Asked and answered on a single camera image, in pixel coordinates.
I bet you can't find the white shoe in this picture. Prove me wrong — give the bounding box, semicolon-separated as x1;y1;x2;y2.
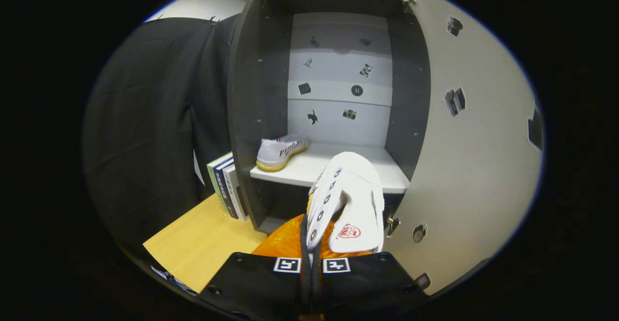
256;134;309;172
306;151;385;254

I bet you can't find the beige shoe cabinet door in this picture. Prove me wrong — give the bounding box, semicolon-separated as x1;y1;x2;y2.
382;0;545;295

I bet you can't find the green white book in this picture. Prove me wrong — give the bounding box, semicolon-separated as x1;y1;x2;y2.
207;153;233;215

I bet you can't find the white grey book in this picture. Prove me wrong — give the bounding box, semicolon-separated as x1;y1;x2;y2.
222;163;250;222

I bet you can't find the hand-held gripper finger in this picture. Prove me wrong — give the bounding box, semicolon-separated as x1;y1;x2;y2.
312;234;431;321
198;215;312;321

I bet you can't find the white cabinet shelf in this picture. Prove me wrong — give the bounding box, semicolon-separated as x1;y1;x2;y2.
250;142;411;194

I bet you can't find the white paper sheet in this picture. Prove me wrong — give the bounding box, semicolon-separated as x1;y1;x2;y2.
193;149;206;187

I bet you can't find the dark blue book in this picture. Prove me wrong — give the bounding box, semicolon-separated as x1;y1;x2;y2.
214;158;240;219

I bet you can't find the dark grey shoe cabinet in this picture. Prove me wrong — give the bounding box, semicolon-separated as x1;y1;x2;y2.
226;0;432;234

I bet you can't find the black backdrop cloth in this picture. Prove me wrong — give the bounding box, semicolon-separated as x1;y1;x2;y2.
82;14;240;259

